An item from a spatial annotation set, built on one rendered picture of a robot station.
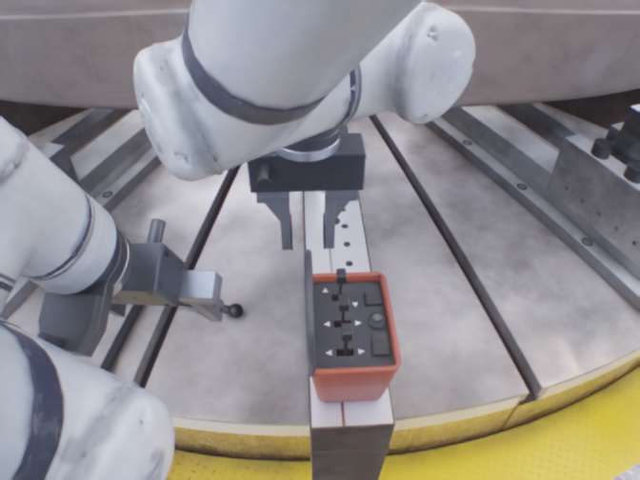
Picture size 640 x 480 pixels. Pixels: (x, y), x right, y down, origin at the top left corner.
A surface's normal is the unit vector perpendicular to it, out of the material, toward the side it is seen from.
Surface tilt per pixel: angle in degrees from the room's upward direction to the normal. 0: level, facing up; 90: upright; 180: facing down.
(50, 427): 86
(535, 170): 71
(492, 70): 90
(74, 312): 25
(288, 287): 0
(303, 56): 127
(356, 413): 0
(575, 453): 0
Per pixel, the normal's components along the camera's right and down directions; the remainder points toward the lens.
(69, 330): -0.14, -0.40
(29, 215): 0.93, 0.25
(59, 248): 0.80, 0.51
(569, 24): 0.29, 0.65
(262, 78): -0.25, 0.92
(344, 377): 0.04, 0.76
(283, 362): 0.00, -0.73
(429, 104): 0.63, 0.58
